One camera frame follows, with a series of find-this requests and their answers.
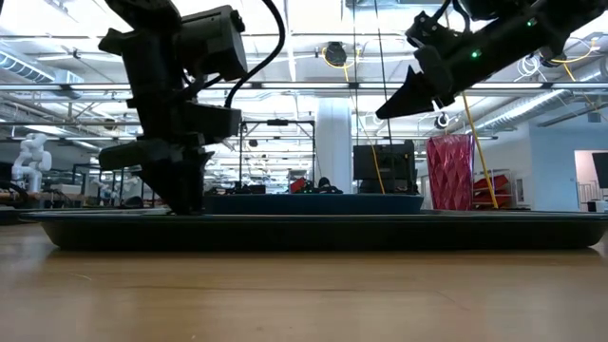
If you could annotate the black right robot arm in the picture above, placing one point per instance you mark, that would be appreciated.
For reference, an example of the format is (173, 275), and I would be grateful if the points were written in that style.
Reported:
(522, 38)

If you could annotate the shelf with red bins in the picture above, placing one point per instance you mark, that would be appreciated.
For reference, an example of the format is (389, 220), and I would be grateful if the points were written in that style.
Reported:
(496, 187)

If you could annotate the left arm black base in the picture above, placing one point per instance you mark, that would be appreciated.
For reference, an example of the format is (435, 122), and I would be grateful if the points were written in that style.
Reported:
(9, 217)

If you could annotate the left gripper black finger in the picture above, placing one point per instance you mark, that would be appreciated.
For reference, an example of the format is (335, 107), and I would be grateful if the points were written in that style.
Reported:
(183, 192)
(203, 164)

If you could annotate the white pillar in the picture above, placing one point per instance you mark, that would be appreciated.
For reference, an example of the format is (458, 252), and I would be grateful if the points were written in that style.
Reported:
(334, 142)

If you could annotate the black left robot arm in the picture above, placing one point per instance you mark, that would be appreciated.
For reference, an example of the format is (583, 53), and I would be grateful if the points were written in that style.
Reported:
(209, 43)

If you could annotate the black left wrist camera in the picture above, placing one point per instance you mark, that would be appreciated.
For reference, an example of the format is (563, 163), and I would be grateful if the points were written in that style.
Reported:
(214, 121)

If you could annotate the dark wall screen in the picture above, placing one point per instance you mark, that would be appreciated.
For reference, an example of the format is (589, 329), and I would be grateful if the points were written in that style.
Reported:
(601, 168)

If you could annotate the red background object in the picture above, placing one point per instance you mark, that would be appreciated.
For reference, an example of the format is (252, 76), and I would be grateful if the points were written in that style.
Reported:
(298, 184)

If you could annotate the red faceted plastic cup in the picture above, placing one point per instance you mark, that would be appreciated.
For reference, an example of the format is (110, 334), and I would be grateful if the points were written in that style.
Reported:
(449, 171)

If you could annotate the dark green tray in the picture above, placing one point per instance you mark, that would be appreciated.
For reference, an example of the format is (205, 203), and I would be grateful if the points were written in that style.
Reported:
(309, 235)

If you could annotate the black metal frame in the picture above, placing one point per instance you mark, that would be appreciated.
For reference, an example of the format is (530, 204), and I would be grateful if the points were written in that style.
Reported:
(241, 157)

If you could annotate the wooden workbench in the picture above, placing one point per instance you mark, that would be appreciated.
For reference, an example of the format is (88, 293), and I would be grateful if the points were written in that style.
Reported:
(38, 196)

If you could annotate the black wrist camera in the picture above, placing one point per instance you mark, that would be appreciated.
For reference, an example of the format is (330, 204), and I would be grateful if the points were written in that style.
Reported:
(430, 31)
(214, 121)

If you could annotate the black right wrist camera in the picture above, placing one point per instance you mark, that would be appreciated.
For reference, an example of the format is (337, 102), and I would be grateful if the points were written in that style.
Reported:
(430, 31)

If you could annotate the black monitor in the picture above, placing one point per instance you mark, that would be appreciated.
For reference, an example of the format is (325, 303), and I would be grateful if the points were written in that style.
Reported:
(380, 161)

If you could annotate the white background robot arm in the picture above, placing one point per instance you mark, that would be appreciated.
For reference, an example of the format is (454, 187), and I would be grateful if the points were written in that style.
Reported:
(32, 161)

